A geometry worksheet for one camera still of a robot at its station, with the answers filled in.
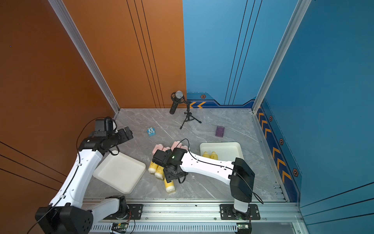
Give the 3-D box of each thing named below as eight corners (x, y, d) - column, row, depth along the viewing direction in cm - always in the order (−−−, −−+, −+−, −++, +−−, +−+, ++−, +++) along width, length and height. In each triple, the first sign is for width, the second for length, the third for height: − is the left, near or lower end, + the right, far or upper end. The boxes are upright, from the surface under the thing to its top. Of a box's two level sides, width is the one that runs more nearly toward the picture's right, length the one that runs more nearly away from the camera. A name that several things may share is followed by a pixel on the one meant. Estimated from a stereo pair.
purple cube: (214, 136, 106) (215, 132, 102) (216, 130, 110) (217, 125, 106) (222, 138, 105) (223, 133, 101) (223, 131, 109) (224, 127, 105)
